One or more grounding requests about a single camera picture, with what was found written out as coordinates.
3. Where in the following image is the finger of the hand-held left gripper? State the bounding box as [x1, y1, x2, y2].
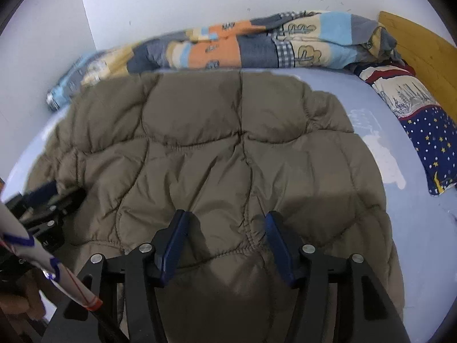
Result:
[6, 182, 59, 219]
[21, 189, 88, 235]

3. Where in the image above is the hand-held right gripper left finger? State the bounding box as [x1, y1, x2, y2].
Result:
[43, 210, 195, 343]

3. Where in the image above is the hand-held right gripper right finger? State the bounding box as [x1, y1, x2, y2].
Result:
[265, 211, 411, 343]

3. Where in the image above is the brown puffer jacket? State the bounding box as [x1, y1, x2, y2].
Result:
[27, 69, 406, 343]

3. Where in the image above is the person's left hand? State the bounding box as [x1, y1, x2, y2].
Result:
[0, 275, 43, 320]

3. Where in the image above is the blue star print pillow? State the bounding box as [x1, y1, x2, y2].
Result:
[348, 61, 457, 197]

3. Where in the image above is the patchwork cartoon blanket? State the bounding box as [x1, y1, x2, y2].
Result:
[46, 11, 404, 111]

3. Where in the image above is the wooden headboard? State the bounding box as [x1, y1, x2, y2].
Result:
[378, 11, 457, 115]

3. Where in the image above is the white wrapped cable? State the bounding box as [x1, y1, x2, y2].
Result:
[0, 200, 129, 343]

